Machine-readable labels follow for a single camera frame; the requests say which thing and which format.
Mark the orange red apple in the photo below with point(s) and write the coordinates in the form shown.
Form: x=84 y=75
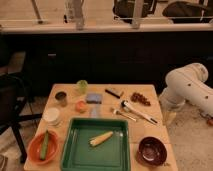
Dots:
x=81 y=106

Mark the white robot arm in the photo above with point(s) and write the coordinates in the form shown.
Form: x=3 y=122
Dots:
x=186 y=84

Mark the green plastic tray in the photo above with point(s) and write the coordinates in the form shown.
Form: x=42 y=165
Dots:
x=111 y=155

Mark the blue sponge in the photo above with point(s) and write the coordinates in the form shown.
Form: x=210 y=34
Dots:
x=94 y=98

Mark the green translucent cup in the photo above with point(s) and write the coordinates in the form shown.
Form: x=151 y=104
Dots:
x=82 y=86

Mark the clear glass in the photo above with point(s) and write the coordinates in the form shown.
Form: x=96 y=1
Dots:
x=95 y=111

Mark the bunch of red grapes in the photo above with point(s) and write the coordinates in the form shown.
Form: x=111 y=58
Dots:
x=140 y=98

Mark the dark metal cup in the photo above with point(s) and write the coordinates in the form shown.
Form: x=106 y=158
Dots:
x=61 y=97

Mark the yellow corn cob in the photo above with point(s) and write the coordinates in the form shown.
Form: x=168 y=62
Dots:
x=100 y=139

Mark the white small bowl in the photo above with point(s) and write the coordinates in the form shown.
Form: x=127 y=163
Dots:
x=52 y=116

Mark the dark purple bowl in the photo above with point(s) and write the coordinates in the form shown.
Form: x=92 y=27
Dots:
x=151 y=152

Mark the black office chair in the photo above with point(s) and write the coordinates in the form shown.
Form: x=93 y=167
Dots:
x=10 y=109

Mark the green cucumber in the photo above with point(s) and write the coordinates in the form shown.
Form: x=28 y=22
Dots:
x=44 y=146

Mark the orange bowl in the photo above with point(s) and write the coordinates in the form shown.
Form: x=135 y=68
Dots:
x=34 y=148

